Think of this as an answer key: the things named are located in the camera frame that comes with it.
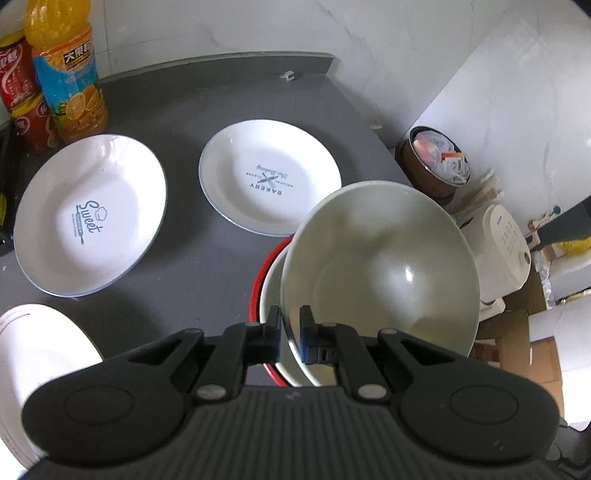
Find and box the red and black bowl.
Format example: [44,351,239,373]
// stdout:
[249,236,293,387]

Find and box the white speckled bowl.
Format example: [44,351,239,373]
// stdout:
[257,246,311,387]

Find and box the cream ceramic bowl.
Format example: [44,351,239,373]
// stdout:
[280,180,480,360]

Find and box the white Bakery plate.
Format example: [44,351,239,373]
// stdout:
[198,119,342,237]

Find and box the white Sweet plate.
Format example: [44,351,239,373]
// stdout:
[13,134,167,298]

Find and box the cardboard box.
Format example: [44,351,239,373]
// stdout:
[470,270,564,413]

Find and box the white rice cooker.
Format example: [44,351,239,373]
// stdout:
[461,204,532,322]

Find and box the white plate at edge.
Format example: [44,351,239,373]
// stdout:
[1,304,102,469]

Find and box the brown pot with packets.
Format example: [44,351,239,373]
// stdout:
[394,126,471,206]

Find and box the small white plastic clip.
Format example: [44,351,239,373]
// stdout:
[280,70,297,83]

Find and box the lower red soda can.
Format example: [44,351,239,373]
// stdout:
[11,92,59,153]

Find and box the red soda can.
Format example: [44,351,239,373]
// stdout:
[0,30,40,112]
[11,92,59,153]

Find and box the upper red soda can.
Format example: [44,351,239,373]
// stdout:
[0,30,40,112]

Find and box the orange juice bottle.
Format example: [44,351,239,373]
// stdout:
[24,0,108,143]

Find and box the black wire rack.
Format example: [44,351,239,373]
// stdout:
[0,120,23,256]

